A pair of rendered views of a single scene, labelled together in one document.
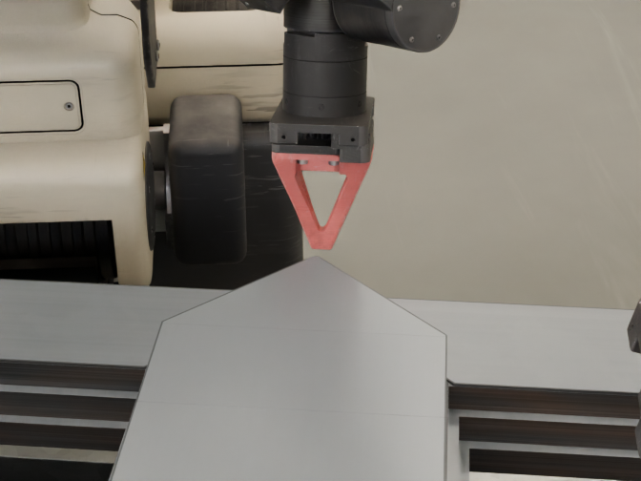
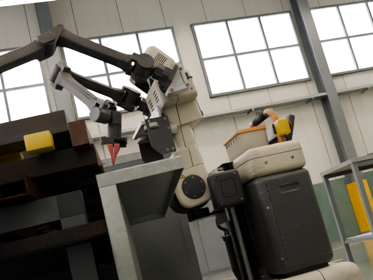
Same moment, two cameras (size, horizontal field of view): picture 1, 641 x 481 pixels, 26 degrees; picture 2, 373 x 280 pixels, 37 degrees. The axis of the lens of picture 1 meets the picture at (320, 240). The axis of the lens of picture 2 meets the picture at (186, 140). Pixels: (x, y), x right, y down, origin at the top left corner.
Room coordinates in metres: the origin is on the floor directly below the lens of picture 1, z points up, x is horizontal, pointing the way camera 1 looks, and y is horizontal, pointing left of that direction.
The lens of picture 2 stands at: (0.68, -2.09, 0.45)
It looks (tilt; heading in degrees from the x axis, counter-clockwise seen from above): 12 degrees up; 78
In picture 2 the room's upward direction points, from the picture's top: 14 degrees counter-clockwise
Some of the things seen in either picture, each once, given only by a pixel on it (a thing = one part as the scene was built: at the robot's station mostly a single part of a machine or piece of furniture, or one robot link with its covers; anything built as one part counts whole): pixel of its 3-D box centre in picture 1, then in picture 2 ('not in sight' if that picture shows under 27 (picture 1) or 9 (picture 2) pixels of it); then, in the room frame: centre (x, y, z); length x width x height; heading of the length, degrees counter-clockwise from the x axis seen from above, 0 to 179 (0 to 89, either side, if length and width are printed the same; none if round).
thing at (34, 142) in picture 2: not in sight; (39, 143); (0.62, -0.79, 0.79); 0.06 x 0.05 x 0.04; 175
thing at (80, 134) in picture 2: not in sight; (103, 183); (0.79, 0.00, 0.80); 1.62 x 0.04 x 0.06; 85
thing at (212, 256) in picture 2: not in sight; (195, 227); (2.83, 8.96, 0.97); 1.00 x 0.48 x 1.95; 4
